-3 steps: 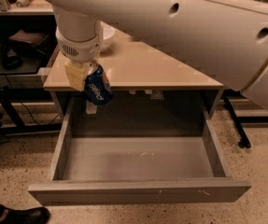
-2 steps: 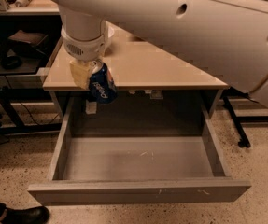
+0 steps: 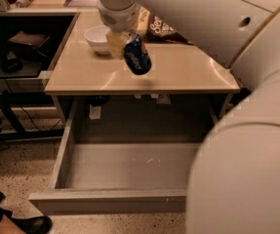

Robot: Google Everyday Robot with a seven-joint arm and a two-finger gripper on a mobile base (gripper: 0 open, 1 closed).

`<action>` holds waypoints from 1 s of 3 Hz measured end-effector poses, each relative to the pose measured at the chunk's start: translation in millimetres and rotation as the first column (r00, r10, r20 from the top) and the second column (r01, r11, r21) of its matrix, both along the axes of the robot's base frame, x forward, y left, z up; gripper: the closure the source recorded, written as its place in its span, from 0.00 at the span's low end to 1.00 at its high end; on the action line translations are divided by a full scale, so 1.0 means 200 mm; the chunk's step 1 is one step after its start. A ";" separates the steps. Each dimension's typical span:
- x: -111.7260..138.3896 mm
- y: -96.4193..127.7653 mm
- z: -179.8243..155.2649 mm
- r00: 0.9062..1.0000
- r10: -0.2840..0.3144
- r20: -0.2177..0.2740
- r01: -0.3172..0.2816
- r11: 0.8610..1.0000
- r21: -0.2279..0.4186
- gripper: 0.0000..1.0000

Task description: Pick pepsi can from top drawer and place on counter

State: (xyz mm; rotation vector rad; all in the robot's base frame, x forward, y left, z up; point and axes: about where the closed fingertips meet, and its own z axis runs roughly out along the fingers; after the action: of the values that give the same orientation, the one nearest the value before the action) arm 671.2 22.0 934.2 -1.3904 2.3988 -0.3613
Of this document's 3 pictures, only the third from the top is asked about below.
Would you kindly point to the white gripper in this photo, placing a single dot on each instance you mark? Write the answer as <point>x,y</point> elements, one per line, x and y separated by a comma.
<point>120,19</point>

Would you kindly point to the brown chip bag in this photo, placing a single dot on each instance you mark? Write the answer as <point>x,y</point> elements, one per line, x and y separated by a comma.
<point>153,29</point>

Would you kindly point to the beige counter cabinet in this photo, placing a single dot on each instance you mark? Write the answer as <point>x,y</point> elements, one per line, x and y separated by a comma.
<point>163,69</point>

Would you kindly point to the open grey drawer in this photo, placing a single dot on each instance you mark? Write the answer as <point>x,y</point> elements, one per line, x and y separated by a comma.
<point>134,159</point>

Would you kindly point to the white ceramic bowl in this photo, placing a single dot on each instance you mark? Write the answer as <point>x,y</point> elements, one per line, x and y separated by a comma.
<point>96,38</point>

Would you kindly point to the blue pepsi can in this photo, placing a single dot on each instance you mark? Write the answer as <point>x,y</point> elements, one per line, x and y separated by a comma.
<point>136,56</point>

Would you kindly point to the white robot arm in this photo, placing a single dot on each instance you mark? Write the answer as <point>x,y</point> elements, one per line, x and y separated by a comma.
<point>234,181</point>

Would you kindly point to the black shoe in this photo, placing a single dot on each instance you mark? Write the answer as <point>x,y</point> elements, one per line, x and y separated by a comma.
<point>34,225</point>

